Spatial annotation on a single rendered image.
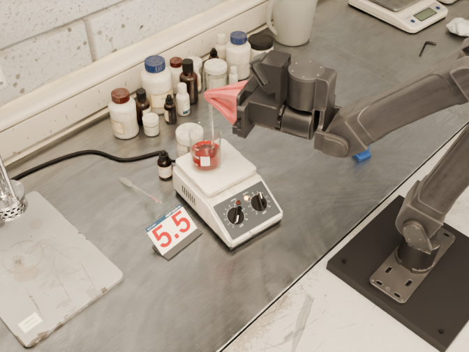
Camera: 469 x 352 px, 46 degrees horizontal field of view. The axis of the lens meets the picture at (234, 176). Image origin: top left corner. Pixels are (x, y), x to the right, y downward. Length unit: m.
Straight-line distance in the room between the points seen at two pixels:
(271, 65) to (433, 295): 0.48
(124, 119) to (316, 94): 0.52
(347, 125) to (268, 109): 0.13
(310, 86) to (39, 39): 0.63
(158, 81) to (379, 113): 0.61
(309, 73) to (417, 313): 0.44
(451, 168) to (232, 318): 0.43
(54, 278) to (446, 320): 0.67
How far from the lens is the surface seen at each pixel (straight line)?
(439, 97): 0.80
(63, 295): 1.01
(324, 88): 0.85
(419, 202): 0.91
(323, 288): 1.01
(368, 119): 0.84
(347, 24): 1.74
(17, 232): 1.13
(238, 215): 1.02
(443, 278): 1.05
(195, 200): 1.07
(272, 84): 0.88
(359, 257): 1.03
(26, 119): 1.26
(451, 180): 0.88
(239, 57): 1.41
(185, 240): 1.05
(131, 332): 0.96
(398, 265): 1.03
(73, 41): 1.29
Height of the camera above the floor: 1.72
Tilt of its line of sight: 44 degrees down
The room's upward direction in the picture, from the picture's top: 1 degrees clockwise
